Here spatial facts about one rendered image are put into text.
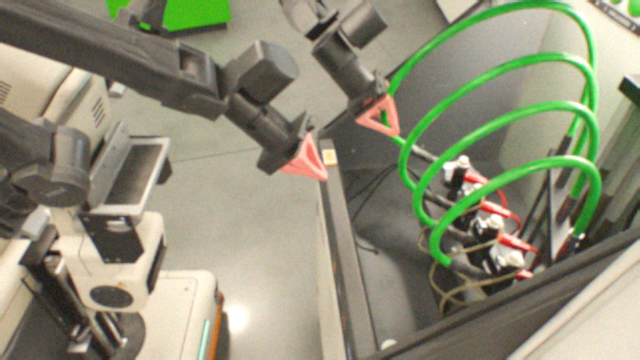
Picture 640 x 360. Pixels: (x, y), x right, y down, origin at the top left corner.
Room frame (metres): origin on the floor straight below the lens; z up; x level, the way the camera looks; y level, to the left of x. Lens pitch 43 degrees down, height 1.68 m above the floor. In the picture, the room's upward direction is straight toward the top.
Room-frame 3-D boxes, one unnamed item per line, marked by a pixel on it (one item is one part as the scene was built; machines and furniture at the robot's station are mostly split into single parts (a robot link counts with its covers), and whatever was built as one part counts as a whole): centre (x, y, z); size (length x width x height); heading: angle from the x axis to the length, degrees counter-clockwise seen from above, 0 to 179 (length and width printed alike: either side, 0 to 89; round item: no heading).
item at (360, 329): (0.65, -0.06, 0.87); 0.62 x 0.04 x 0.16; 6
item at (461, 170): (0.67, -0.28, 1.00); 0.05 x 0.03 x 0.21; 96
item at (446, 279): (0.55, -0.30, 0.91); 0.34 x 0.10 x 0.15; 6
